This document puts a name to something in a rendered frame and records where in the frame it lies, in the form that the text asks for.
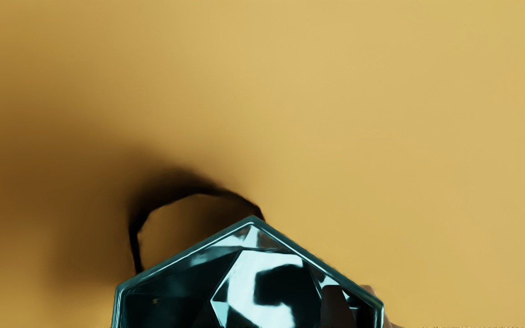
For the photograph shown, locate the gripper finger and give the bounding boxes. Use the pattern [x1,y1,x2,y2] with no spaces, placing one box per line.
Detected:
[360,285,404,328]

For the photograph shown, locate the teal faceted mug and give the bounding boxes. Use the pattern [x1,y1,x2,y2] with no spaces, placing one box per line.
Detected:
[111,215,385,328]

